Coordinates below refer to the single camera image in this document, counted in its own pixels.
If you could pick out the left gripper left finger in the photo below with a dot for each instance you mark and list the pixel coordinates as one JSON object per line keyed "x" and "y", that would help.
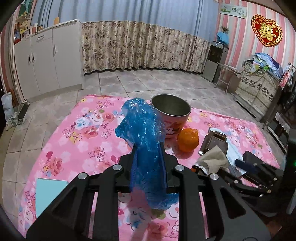
{"x": 133, "y": 169}

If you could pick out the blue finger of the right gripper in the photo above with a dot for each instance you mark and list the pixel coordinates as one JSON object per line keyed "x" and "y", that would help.
{"x": 249, "y": 168}

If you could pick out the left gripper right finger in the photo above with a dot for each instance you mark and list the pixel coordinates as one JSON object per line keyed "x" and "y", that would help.
{"x": 163, "y": 164}

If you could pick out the beige cloth pouch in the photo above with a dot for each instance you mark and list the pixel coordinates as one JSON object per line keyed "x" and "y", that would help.
{"x": 212, "y": 161}

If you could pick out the blue plastic bag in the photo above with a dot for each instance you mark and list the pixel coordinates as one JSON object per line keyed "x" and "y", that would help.
{"x": 144, "y": 127}

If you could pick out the white blue wipes pack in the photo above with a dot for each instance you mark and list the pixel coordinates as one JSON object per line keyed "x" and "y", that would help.
{"x": 232, "y": 155}

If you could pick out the orange fruit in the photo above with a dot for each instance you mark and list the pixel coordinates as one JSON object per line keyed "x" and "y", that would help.
{"x": 188, "y": 139}

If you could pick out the dark brown ashtray tin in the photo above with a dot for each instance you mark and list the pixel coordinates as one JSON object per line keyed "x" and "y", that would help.
{"x": 212, "y": 139}

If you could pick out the pink metal cup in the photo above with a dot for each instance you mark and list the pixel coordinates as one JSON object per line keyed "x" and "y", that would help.
{"x": 173, "y": 111}

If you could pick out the pink floral tablecloth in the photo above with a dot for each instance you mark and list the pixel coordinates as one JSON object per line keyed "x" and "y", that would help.
{"x": 85, "y": 141}

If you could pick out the clothes rack with clothes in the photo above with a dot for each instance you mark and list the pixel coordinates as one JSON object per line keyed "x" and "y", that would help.
{"x": 280, "y": 117}

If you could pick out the patterned covered chest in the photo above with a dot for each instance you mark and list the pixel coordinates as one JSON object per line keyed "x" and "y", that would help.
{"x": 256, "y": 91}

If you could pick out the small metal side table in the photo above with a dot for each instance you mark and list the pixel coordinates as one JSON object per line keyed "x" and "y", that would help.
{"x": 226, "y": 75}

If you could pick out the pile of bedding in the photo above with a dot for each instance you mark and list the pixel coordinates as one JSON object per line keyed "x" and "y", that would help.
{"x": 265, "y": 62}

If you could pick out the grey water dispenser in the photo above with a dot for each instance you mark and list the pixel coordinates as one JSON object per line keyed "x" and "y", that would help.
{"x": 217, "y": 55}

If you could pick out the blue floral curtain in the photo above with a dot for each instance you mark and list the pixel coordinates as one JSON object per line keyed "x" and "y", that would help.
{"x": 134, "y": 34}

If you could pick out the white cabinet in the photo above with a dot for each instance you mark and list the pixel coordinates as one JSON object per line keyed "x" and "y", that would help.
{"x": 50, "y": 61}

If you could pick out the blue covered bottle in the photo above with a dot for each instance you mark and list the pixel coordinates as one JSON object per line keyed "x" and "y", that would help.
{"x": 223, "y": 38}

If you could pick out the red gold heart decoration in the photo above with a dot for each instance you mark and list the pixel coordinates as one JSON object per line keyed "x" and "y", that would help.
{"x": 266, "y": 30}

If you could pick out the landscape wall picture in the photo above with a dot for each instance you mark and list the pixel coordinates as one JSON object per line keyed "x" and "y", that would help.
{"x": 234, "y": 10}

